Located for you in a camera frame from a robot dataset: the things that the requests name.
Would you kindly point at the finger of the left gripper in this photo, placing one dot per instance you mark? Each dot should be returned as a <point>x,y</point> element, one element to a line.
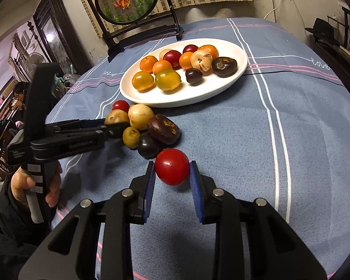
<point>103,132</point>
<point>74,124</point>

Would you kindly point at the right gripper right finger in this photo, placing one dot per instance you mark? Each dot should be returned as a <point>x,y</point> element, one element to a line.
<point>202,187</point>

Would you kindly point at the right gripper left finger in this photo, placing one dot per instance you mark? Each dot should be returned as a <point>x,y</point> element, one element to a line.
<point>141,200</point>

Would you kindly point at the red tomato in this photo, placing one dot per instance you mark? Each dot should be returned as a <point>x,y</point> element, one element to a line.
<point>121,105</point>
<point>172,167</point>

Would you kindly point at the yellow orange fruit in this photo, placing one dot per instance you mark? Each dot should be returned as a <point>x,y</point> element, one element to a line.
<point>142,81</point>

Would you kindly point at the green yellow citrus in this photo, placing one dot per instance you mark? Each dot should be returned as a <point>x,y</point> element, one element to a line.
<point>167,80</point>

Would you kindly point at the bright orange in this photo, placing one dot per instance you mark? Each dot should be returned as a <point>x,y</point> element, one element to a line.
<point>160,66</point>

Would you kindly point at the orange with stem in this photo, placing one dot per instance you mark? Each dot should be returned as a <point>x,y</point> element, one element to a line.
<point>184,60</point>

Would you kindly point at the speckled beige fruit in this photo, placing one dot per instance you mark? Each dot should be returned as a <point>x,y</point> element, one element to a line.
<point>201,60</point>

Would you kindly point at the beige pear shaped fruit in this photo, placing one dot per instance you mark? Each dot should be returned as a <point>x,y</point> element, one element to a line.
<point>117,116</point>

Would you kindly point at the small olive fruit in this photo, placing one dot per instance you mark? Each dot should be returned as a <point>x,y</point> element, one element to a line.
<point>131,137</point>

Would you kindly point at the pale yellow round fruit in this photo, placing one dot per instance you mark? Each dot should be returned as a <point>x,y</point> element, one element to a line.
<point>139,116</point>

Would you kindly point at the small dark purple fruit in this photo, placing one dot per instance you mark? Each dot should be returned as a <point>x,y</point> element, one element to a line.
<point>148,148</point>

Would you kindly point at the seated person in background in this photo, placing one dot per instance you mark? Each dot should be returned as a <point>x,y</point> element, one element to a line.
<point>19,92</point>

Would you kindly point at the dark brown oval fruit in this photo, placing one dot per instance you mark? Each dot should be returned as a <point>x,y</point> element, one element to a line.
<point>164,130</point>

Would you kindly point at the beige round fruit on plate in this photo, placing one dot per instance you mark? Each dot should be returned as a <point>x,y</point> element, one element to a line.
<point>162,53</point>

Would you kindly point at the dark wooden framed mirror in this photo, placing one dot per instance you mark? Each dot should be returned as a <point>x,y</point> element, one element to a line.
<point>59,37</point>

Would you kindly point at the dark red plum front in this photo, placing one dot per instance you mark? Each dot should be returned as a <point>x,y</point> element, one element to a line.
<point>173,58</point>

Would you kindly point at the dark red plum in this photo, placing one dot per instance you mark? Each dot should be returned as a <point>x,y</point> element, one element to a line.
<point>173,58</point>
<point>190,48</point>

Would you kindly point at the blue striped tablecloth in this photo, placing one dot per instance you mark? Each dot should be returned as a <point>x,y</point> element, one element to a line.
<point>281,132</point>

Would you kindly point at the dark red plum back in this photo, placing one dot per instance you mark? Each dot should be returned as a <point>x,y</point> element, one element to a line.
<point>190,48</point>

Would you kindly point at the round goldfish screen ornament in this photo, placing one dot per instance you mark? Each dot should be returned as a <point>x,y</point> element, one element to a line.
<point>124,23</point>

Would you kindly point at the dark brown passion fruit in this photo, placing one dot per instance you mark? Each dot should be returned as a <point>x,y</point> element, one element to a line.
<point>224,66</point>

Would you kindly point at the black hat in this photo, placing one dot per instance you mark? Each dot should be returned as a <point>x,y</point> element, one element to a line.
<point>322,30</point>

